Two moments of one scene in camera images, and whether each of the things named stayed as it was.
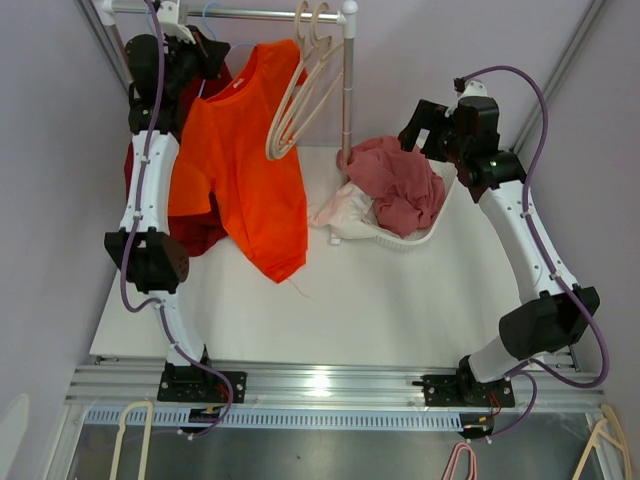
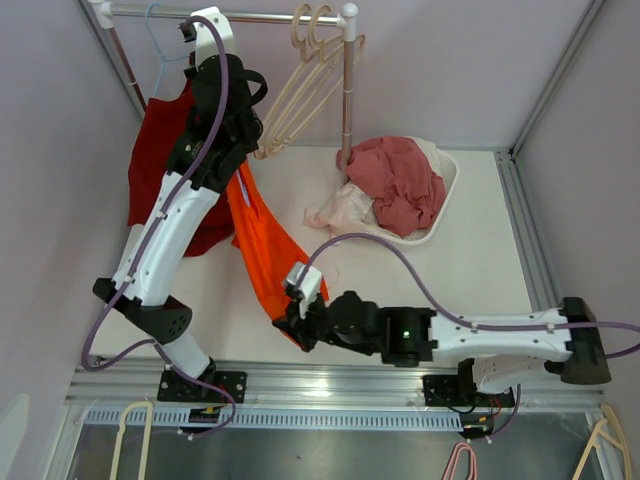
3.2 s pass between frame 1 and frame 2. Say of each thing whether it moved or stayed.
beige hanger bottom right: stayed
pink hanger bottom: stayed
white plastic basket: stayed
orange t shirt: moved
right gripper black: moved
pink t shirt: stayed
